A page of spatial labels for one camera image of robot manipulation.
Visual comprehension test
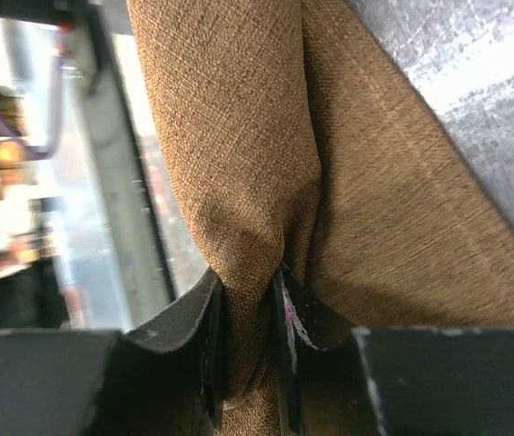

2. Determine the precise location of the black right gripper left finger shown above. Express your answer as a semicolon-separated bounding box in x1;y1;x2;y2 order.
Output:
0;271;223;435

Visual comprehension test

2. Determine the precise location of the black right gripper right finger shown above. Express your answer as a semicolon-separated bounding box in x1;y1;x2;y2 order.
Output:
271;265;514;435

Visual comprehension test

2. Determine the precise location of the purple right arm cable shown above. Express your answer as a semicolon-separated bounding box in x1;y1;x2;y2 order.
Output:
0;26;74;161

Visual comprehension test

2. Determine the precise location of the brown cloth napkin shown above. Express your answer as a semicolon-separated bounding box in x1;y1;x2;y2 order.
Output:
128;1;514;435

